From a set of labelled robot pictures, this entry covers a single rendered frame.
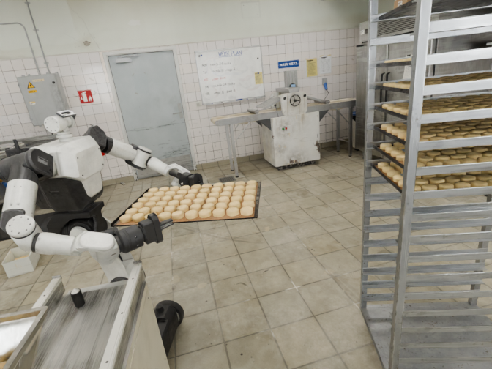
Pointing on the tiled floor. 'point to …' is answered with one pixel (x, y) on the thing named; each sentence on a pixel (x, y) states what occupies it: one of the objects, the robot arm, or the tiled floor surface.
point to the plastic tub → (20, 262)
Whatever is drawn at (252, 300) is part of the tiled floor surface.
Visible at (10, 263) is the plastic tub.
